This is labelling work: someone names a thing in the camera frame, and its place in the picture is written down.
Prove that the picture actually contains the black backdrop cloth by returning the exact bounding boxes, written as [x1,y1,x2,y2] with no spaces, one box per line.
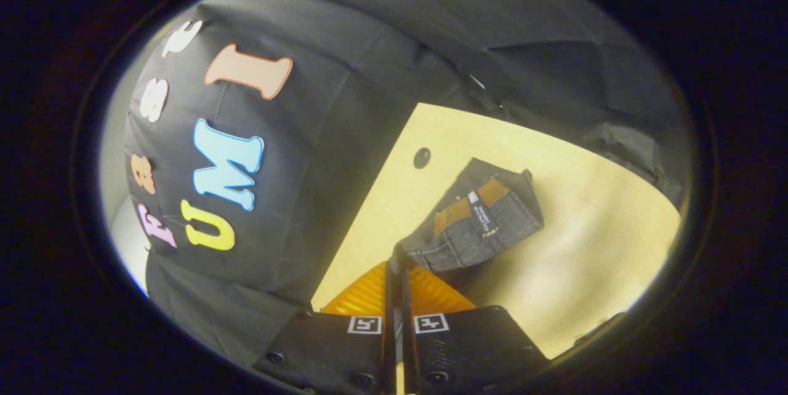
[123,0,693,368]

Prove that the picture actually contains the dark grey jeans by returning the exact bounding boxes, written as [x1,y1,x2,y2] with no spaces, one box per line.
[394,158,545,273]

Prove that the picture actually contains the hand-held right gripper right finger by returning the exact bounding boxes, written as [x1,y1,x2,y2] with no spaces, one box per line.
[398,258,552,395]

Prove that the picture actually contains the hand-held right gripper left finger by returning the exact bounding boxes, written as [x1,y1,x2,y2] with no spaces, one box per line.
[252,253,398,395]

